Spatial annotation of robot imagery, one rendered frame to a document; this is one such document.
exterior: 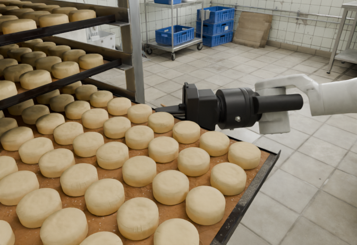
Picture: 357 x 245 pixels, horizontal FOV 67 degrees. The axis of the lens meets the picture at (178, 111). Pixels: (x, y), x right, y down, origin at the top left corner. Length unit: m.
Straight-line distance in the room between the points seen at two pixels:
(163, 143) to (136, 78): 0.22
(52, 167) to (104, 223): 0.12
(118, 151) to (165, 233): 0.17
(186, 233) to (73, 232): 0.13
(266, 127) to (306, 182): 1.52
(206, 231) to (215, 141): 0.16
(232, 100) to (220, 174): 0.21
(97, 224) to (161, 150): 0.14
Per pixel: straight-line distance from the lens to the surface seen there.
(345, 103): 0.60
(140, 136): 0.47
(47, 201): 0.39
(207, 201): 0.36
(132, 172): 0.40
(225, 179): 0.39
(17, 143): 0.53
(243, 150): 0.44
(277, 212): 1.84
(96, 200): 0.37
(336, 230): 1.89
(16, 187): 0.43
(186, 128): 0.48
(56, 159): 0.45
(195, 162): 0.41
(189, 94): 0.53
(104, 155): 0.44
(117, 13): 0.59
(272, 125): 0.61
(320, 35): 4.93
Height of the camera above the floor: 1.33
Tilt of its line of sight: 29 degrees down
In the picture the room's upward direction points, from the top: straight up
